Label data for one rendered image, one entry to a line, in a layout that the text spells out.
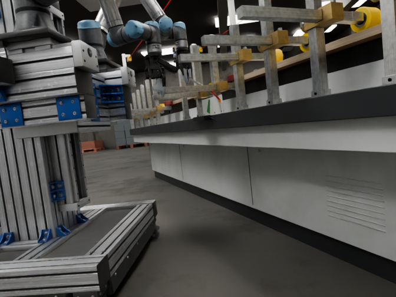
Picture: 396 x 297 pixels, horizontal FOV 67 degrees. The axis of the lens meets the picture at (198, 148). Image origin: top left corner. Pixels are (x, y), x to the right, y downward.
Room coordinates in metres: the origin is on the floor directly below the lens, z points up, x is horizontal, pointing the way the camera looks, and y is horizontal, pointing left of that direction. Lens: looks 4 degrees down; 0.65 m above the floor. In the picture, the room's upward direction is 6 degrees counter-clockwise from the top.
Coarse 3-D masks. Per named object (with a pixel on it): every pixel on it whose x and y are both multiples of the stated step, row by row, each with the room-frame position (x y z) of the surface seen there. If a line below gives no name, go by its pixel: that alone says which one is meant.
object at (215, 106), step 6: (204, 102) 1.79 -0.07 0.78; (210, 102) 1.72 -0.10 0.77; (216, 102) 1.65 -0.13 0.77; (222, 102) 1.59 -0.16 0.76; (204, 108) 1.80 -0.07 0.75; (210, 108) 1.73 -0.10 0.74; (216, 108) 1.66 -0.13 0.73; (222, 108) 1.60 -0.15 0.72; (204, 114) 1.81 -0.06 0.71; (210, 114) 1.74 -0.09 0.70
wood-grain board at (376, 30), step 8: (360, 32) 1.01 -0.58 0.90; (368, 32) 0.99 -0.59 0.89; (376, 32) 0.96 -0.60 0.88; (336, 40) 1.10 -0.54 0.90; (344, 40) 1.07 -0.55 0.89; (352, 40) 1.04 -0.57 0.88; (360, 40) 1.02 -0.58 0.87; (368, 40) 1.03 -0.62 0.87; (328, 48) 1.14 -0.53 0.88; (336, 48) 1.11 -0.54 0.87; (344, 48) 1.13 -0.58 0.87; (296, 56) 1.29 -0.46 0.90; (304, 56) 1.25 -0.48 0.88; (280, 64) 1.39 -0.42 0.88; (288, 64) 1.35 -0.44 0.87; (296, 64) 1.36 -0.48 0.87; (256, 72) 1.57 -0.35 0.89; (264, 72) 1.51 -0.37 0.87; (248, 80) 1.72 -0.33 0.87; (176, 104) 2.91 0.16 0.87
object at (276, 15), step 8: (240, 8) 0.84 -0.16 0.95; (248, 8) 0.84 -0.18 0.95; (256, 8) 0.85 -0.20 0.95; (264, 8) 0.86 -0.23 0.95; (272, 8) 0.87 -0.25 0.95; (280, 8) 0.88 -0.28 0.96; (288, 8) 0.89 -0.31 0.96; (296, 8) 0.90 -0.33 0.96; (240, 16) 0.84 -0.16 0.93; (248, 16) 0.84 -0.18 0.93; (256, 16) 0.85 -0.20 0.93; (264, 16) 0.86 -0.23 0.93; (272, 16) 0.87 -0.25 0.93; (280, 16) 0.88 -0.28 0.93; (288, 16) 0.89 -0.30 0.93; (296, 16) 0.90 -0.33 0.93; (304, 16) 0.91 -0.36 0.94; (312, 16) 0.93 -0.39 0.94; (320, 16) 0.94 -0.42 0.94; (344, 16) 0.98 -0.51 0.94; (352, 16) 0.99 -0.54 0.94; (360, 16) 1.00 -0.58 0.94; (352, 24) 1.03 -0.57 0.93
